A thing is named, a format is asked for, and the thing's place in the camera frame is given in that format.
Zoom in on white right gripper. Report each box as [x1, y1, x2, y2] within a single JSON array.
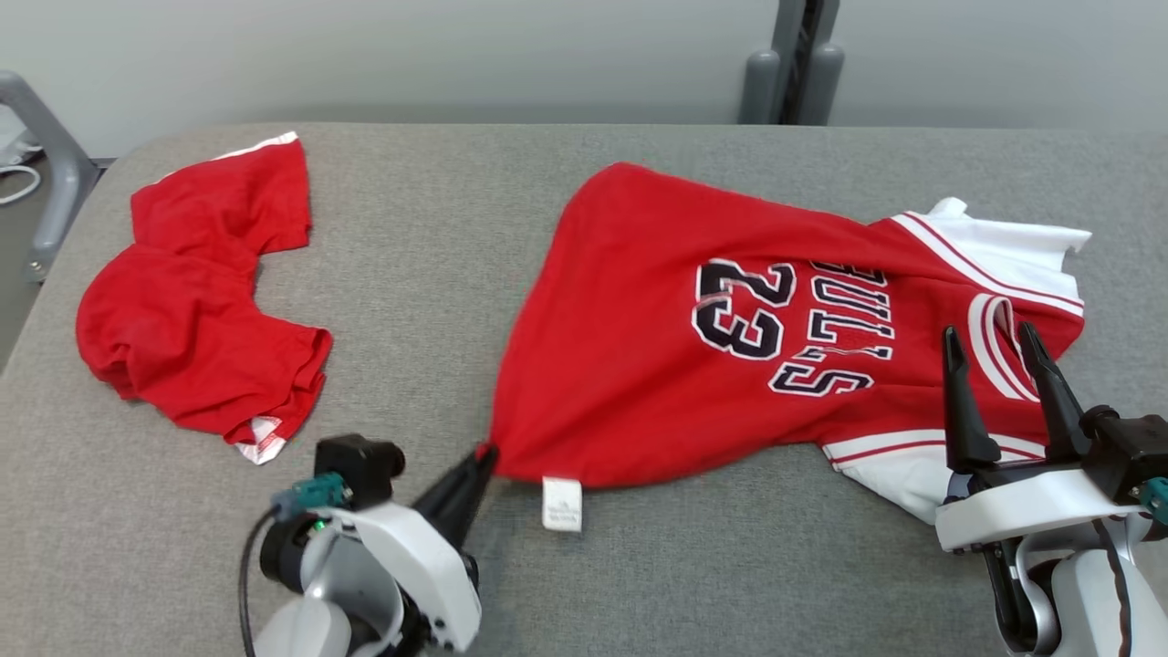
[[935, 321, 1142, 554]]

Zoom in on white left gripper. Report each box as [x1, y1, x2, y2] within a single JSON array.
[[315, 445, 501, 652]]

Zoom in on red Bulls 23 jersey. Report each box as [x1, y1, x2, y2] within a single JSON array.
[[476, 162, 1093, 535]]

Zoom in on red shorts with white stripe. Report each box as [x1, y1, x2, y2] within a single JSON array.
[[76, 130, 334, 466]]

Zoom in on teal left cable connector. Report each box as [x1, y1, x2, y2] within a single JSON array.
[[271, 474, 352, 521]]

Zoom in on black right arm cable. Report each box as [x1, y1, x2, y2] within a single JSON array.
[[1095, 520, 1137, 657]]

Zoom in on black left camera cable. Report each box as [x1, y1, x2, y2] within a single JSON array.
[[239, 506, 279, 657]]

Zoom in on grey partition end frame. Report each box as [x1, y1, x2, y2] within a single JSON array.
[[0, 71, 99, 282]]

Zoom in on white cable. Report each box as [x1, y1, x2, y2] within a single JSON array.
[[0, 162, 43, 207]]

